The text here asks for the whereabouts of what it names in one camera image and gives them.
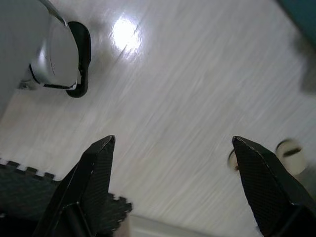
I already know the white slipper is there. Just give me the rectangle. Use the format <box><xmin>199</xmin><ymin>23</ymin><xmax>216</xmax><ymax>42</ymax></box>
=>
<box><xmin>227</xmin><ymin>147</ymin><xmax>239</xmax><ymax>171</ymax></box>
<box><xmin>276</xmin><ymin>139</ymin><xmax>307</xmax><ymax>176</ymax></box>

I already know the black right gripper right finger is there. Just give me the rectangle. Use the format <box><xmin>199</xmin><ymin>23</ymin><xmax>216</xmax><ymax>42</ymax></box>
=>
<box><xmin>231</xmin><ymin>135</ymin><xmax>316</xmax><ymax>237</ymax></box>

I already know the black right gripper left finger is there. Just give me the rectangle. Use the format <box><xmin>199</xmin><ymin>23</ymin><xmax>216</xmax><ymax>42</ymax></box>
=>
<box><xmin>33</xmin><ymin>135</ymin><xmax>116</xmax><ymax>237</ymax></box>

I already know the dark foam puzzle mat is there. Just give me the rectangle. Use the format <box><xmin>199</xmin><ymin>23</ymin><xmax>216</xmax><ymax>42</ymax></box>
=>
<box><xmin>0</xmin><ymin>159</ymin><xmax>134</xmax><ymax>237</ymax></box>

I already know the teal upholstered bed frame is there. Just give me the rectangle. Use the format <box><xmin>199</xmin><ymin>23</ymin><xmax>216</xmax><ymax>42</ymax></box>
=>
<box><xmin>276</xmin><ymin>0</ymin><xmax>316</xmax><ymax>92</ymax></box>

